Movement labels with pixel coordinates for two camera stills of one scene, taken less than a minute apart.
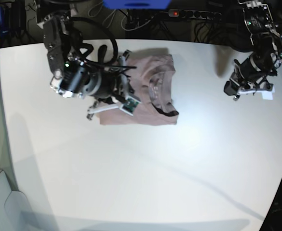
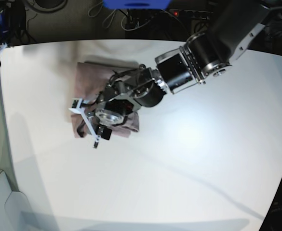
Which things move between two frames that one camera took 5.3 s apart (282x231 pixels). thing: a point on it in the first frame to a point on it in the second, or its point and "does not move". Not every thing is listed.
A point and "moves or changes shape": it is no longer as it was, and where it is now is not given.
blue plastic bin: x=137 y=4 does not move
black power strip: x=185 y=13 does not move
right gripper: x=245 y=79 to x=100 y=116
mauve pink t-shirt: x=151 y=77 moves or changes shape
